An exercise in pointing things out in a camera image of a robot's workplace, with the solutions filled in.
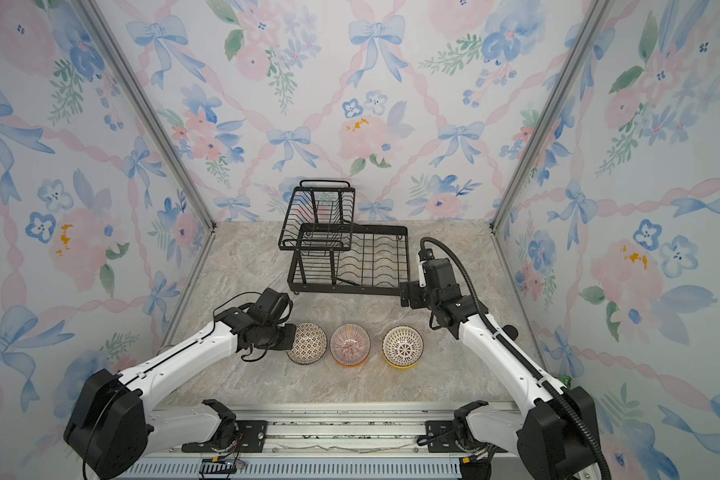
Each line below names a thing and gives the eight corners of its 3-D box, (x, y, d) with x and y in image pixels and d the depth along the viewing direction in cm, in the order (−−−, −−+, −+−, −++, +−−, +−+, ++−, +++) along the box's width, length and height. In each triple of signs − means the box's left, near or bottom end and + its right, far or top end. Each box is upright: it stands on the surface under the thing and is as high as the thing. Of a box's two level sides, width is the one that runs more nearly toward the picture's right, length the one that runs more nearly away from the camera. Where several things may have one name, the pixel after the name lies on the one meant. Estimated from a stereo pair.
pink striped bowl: (330, 369, 87) (328, 360, 81) (333, 334, 93) (331, 323, 88) (370, 369, 87) (370, 360, 81) (369, 334, 93) (370, 323, 88)
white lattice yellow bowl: (383, 373, 86) (384, 364, 80) (381, 336, 93) (383, 325, 87) (421, 373, 86) (425, 364, 80) (417, 336, 93) (420, 325, 87)
